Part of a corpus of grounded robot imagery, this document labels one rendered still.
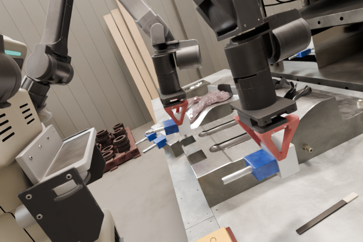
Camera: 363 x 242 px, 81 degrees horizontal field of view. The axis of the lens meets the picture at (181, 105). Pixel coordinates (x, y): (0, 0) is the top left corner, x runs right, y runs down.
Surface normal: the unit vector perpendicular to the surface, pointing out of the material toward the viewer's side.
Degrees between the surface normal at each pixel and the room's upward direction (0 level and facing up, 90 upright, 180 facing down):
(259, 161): 1
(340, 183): 0
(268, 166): 90
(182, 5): 90
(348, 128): 90
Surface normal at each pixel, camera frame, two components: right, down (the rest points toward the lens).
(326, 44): 0.19, 0.23
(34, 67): -0.21, -0.11
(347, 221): -0.36, -0.89
